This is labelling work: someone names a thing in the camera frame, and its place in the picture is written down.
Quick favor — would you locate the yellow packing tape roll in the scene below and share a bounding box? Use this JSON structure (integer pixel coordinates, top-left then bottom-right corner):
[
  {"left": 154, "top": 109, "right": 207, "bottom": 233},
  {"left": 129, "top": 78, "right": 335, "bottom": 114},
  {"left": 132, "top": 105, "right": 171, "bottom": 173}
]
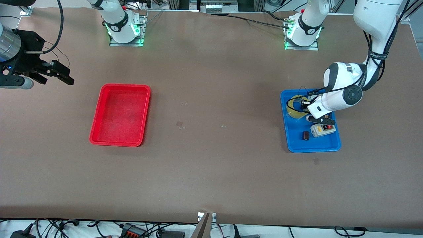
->
[{"left": 286, "top": 95, "right": 313, "bottom": 119}]

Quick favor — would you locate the blue plastic tray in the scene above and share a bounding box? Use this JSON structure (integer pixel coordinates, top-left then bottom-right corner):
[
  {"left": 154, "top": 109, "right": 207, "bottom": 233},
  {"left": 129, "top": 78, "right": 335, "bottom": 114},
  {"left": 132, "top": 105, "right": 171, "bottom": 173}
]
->
[{"left": 280, "top": 89, "right": 342, "bottom": 153}]

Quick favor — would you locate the red plastic tray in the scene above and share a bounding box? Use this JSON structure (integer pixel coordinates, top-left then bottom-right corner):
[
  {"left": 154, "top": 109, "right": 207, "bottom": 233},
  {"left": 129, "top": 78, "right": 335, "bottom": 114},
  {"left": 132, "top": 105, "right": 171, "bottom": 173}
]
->
[{"left": 89, "top": 83, "right": 151, "bottom": 147}]

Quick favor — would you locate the grey power strip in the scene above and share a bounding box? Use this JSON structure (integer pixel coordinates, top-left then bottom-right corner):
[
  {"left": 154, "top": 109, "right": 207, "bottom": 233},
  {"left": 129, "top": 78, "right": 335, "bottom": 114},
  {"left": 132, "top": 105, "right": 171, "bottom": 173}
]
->
[{"left": 198, "top": 0, "right": 239, "bottom": 14}]

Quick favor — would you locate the black power adapter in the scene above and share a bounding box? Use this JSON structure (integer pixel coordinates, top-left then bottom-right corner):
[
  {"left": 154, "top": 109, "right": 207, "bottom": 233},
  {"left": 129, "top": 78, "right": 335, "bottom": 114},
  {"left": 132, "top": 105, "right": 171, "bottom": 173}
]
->
[{"left": 9, "top": 230, "right": 37, "bottom": 238}]

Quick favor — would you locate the black orange power strip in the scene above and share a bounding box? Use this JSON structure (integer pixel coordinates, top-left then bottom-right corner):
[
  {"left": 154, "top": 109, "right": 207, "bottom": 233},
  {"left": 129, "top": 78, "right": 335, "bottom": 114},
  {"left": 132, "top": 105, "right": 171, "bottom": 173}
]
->
[{"left": 120, "top": 223, "right": 147, "bottom": 238}]

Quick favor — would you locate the thin black cable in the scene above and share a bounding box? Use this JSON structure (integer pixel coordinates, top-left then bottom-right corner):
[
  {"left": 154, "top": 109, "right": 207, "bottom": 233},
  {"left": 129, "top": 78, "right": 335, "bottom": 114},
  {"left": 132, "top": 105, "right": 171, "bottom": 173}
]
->
[{"left": 286, "top": 87, "right": 352, "bottom": 114}]

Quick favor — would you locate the grey on-off switch box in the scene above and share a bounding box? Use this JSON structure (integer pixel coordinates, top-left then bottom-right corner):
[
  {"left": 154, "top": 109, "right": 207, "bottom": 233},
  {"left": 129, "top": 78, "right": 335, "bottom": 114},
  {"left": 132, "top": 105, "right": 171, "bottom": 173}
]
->
[{"left": 310, "top": 122, "right": 337, "bottom": 138}]

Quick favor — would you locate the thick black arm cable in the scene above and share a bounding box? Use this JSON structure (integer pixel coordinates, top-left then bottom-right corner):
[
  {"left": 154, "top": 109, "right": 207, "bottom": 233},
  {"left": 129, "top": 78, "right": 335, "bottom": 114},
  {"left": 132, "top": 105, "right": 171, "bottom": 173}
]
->
[{"left": 26, "top": 0, "right": 64, "bottom": 54}]

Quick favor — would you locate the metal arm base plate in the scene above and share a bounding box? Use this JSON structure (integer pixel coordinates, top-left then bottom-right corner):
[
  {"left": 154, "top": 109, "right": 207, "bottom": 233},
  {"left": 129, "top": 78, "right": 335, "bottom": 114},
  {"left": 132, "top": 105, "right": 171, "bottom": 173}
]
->
[
  {"left": 109, "top": 10, "right": 147, "bottom": 47},
  {"left": 284, "top": 15, "right": 319, "bottom": 51}
]

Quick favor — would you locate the black cable on table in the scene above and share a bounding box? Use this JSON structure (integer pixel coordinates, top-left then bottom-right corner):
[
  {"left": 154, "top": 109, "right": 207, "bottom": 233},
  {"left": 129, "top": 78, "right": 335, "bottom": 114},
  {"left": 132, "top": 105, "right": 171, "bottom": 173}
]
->
[{"left": 227, "top": 14, "right": 291, "bottom": 30}]

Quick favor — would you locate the aluminium profile post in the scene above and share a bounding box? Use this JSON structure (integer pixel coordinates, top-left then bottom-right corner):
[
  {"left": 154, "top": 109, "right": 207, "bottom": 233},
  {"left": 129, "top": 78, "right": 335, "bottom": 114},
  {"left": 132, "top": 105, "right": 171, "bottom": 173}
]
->
[{"left": 190, "top": 212, "right": 217, "bottom": 238}]

